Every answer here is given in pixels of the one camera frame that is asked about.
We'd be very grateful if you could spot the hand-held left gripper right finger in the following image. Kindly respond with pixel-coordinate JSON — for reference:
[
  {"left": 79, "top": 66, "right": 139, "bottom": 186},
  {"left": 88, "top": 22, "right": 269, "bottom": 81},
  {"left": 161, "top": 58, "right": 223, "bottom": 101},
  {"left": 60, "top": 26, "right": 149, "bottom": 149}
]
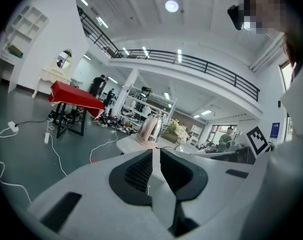
[{"left": 159, "top": 147, "right": 258, "bottom": 238}]

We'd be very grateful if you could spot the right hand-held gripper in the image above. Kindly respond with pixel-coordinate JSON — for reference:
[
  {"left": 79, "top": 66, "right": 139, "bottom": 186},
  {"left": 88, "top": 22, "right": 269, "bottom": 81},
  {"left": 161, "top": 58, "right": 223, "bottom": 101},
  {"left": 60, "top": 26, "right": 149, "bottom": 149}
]
[{"left": 210, "top": 125, "right": 272, "bottom": 165}]

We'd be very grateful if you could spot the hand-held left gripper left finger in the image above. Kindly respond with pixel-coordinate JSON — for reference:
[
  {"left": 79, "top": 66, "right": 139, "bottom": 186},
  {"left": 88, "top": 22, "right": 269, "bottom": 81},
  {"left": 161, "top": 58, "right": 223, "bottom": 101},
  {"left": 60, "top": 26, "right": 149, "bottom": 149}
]
[{"left": 28, "top": 148, "right": 178, "bottom": 240}]

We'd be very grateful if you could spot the pink and silver electric kettle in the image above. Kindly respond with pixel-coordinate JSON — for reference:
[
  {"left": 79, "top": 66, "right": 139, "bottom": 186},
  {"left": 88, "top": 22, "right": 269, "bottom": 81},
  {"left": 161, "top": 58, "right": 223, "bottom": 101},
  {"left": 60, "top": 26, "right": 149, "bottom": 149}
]
[{"left": 135, "top": 113, "right": 165, "bottom": 145}]

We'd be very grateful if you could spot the white and yellow flower bouquet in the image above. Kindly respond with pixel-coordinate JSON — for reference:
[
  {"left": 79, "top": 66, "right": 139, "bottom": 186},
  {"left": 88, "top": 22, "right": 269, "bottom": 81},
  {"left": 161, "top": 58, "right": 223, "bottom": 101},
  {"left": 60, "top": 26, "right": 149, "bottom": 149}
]
[{"left": 163, "top": 118, "right": 190, "bottom": 145}]

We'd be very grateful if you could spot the person's white shirt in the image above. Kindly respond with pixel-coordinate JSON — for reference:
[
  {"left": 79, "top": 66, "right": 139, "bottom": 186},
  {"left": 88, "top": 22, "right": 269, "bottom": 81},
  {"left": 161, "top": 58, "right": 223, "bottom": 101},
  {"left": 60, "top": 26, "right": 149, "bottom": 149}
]
[{"left": 237, "top": 65, "right": 303, "bottom": 240}]

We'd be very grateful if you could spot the pile of equipment on floor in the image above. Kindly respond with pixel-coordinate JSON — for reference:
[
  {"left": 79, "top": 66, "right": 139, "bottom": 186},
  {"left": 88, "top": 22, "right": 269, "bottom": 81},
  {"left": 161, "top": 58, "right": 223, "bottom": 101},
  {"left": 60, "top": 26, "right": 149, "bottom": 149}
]
[{"left": 93, "top": 112, "right": 141, "bottom": 136}]

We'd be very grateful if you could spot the white metal storage rack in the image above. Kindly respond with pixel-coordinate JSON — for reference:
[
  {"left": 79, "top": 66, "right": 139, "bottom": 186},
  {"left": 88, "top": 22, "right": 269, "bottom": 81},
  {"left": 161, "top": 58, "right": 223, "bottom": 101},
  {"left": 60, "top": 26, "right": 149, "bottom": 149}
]
[{"left": 119, "top": 84, "right": 179, "bottom": 128}]

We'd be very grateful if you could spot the red tablecloth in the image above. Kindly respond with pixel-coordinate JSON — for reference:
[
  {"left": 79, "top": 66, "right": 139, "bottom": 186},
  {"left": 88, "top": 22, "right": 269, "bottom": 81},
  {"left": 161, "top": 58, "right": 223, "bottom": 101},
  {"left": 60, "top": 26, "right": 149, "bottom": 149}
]
[{"left": 47, "top": 80, "right": 106, "bottom": 122}]

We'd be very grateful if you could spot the white square power strip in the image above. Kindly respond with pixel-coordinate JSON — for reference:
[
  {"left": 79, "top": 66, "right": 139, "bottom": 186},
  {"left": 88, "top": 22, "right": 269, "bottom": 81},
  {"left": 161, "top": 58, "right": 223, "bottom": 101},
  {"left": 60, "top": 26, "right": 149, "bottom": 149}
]
[{"left": 7, "top": 120, "right": 20, "bottom": 133}]

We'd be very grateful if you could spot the black balcony railing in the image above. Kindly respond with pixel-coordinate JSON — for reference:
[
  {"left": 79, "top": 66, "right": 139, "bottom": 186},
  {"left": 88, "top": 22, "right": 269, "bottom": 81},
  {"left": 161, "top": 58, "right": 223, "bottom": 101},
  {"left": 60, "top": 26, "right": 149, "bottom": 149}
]
[{"left": 76, "top": 5, "right": 261, "bottom": 103}]

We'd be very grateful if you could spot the white dressing table with mirror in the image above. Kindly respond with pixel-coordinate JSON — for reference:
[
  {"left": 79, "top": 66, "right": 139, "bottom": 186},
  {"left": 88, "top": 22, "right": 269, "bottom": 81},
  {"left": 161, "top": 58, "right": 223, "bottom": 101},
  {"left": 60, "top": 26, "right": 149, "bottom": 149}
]
[{"left": 31, "top": 49, "right": 74, "bottom": 99}]

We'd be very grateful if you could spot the round ceiling lamp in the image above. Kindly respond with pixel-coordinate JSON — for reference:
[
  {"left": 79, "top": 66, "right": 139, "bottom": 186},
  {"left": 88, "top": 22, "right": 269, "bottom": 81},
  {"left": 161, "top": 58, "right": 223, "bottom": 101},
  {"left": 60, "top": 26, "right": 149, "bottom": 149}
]
[{"left": 164, "top": 0, "right": 180, "bottom": 13}]

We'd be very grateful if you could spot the white cubby shelf cabinet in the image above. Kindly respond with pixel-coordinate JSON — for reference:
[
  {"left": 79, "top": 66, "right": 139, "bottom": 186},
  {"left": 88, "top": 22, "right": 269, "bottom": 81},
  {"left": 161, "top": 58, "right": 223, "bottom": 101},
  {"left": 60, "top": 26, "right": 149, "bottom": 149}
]
[{"left": 0, "top": 5, "right": 50, "bottom": 94}]

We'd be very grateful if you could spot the blue wall poster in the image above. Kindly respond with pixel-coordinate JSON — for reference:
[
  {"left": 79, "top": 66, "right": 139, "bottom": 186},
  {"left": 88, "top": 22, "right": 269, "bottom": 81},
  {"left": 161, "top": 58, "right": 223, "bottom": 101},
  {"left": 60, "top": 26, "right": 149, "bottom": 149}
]
[{"left": 271, "top": 121, "right": 281, "bottom": 139}]

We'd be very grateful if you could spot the black kettle power cable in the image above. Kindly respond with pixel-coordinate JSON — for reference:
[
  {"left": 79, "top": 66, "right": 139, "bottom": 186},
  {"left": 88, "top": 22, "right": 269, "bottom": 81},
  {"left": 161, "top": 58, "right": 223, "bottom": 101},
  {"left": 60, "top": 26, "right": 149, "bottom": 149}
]
[{"left": 155, "top": 145, "right": 180, "bottom": 152}]

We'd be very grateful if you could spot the white floor cable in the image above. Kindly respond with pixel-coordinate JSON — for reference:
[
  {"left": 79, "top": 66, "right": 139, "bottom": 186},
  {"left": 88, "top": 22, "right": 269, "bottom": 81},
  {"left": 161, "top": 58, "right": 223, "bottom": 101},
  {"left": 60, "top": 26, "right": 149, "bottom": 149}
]
[
  {"left": 89, "top": 128, "right": 119, "bottom": 164},
  {"left": 45, "top": 120, "right": 68, "bottom": 177}
]

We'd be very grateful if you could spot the black metal table frame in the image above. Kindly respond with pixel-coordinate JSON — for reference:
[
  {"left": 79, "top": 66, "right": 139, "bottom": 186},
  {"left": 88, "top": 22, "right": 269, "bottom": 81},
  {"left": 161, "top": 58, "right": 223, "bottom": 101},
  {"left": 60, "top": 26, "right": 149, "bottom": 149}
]
[{"left": 52, "top": 101, "right": 88, "bottom": 139}]

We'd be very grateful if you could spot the black head-mounted camera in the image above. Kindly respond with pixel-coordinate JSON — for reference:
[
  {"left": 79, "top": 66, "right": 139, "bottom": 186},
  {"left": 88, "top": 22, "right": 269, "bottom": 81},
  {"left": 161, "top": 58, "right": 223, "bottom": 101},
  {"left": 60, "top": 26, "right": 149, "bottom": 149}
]
[{"left": 227, "top": 4, "right": 245, "bottom": 31}]

